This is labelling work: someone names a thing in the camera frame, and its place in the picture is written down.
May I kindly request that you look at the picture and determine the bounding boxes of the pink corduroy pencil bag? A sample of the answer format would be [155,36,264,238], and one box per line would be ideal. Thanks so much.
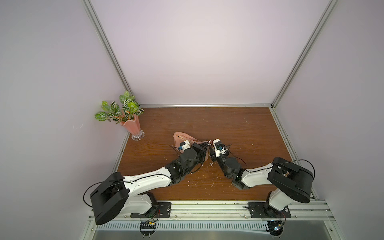
[173,132,209,163]

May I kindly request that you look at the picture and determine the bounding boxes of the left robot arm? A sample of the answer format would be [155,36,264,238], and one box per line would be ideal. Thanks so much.
[90,141,209,225]

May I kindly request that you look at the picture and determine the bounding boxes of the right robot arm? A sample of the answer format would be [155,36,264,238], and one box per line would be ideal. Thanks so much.
[210,146,316,211]

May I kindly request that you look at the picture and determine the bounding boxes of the pink vase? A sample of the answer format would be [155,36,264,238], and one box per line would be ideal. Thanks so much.
[120,115,145,141]

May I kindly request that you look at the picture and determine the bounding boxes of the right circuit board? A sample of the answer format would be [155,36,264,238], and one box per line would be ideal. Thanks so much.
[267,221,284,237]

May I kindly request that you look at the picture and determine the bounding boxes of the circuit board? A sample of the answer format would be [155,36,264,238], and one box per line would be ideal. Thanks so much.
[267,221,284,237]
[139,221,157,237]

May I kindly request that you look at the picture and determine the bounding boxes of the green artificial plant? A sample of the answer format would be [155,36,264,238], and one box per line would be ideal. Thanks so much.
[95,91,144,124]

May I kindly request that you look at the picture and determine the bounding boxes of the left circuit board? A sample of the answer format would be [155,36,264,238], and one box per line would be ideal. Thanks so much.
[139,221,157,237]

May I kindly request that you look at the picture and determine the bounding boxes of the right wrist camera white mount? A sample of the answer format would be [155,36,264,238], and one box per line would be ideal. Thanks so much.
[213,139,229,158]

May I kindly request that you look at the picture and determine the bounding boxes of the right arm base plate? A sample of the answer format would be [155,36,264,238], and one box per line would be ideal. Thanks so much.
[245,202,292,219]

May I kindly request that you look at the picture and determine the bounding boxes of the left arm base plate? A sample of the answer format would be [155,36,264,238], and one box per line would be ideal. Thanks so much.
[130,202,172,219]

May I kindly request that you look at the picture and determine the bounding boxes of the aluminium front rail frame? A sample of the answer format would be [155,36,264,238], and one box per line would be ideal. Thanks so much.
[80,200,345,240]

